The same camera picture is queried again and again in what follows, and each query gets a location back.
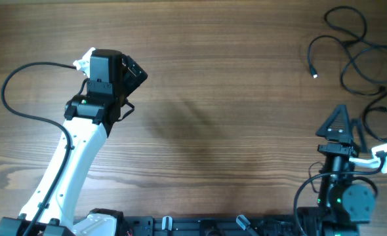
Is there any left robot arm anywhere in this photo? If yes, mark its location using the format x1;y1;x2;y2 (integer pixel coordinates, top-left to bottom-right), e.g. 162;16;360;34
0;48;148;235

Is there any left camera cable black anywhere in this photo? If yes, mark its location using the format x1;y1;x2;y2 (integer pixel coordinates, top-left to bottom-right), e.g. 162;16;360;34
1;62;76;236

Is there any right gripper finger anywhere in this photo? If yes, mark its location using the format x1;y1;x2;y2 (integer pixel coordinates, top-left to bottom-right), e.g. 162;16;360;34
316;105;354;144
351;119;368;153

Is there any black USB cable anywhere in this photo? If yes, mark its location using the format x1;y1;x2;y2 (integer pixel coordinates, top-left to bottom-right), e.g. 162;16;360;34
307;5;387;85
339;45;387;96
362;70;387;144

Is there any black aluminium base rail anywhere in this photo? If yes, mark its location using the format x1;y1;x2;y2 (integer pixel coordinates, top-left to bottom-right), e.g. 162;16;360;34
71;214;355;236

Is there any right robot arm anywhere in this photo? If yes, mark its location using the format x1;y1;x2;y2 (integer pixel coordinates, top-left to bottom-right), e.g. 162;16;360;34
293;105;379;235

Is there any right camera cable black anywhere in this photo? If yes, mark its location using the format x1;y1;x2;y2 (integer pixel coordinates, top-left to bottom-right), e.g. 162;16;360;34
293;156;383;235

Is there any camera cable black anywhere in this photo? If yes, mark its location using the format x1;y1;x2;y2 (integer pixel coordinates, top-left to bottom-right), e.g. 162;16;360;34
293;156;383;235
1;62;76;236

